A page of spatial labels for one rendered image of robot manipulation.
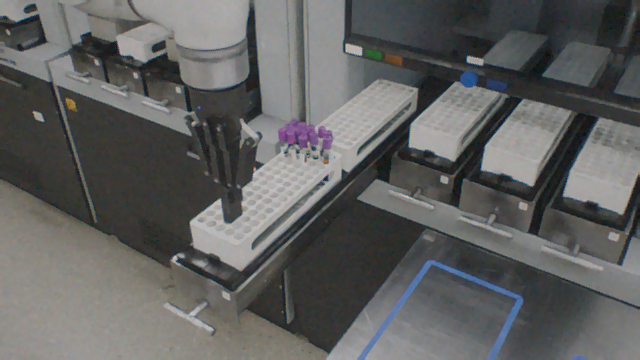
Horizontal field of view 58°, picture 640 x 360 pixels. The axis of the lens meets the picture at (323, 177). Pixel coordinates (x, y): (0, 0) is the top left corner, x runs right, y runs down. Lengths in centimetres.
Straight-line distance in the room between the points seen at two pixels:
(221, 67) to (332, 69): 56
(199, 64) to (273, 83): 66
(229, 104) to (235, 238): 22
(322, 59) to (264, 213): 47
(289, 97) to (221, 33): 67
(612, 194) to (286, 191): 55
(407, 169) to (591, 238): 35
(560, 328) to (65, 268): 177
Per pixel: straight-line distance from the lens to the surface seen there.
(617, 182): 111
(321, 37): 126
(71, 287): 218
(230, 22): 72
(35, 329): 209
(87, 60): 175
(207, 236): 91
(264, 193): 98
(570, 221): 110
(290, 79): 135
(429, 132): 114
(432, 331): 82
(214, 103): 77
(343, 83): 127
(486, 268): 92
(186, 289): 97
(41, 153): 226
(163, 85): 153
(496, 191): 111
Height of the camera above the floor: 144
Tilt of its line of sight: 35 degrees down
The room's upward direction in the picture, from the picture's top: straight up
